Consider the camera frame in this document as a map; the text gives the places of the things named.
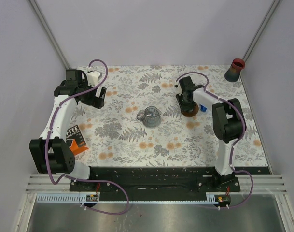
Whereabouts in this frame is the blue plastic cone dripper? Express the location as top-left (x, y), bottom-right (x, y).
top-left (200, 105), bottom-right (207, 112)

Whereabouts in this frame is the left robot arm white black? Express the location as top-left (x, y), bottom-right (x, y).
top-left (29, 69), bottom-right (106, 191)

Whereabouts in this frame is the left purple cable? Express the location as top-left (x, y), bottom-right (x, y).
top-left (45, 59), bottom-right (130, 215)

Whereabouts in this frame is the glass coffee server carafe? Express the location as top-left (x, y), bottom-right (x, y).
top-left (136, 106), bottom-right (162, 128)

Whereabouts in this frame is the white slotted cable duct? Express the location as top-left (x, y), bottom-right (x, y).
top-left (36, 193), bottom-right (221, 205)

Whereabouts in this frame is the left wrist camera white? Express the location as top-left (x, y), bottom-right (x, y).
top-left (86, 71), bottom-right (102, 87)

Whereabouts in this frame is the coffee paper filter box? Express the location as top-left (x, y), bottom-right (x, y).
top-left (66, 125), bottom-right (89, 156)

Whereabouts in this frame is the aluminium rail frame front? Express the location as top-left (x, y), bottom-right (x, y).
top-left (26, 174), bottom-right (287, 195)

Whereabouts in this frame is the wooden dripper ring holder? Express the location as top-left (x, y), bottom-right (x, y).
top-left (181, 104), bottom-right (199, 117)

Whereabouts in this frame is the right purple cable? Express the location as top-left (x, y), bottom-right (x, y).
top-left (175, 72), bottom-right (253, 210)

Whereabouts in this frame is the dark mug red rim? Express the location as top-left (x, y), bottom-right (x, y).
top-left (224, 58), bottom-right (245, 82)

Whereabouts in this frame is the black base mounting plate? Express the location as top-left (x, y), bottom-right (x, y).
top-left (69, 166), bottom-right (268, 193)

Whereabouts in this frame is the floral pattern table mat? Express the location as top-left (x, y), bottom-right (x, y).
top-left (70, 65), bottom-right (267, 167)

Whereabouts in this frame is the purple cable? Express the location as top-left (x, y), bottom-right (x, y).
top-left (175, 72), bottom-right (253, 210)
top-left (45, 59), bottom-right (130, 215)

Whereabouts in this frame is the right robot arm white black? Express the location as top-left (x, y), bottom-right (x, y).
top-left (175, 72), bottom-right (246, 191)

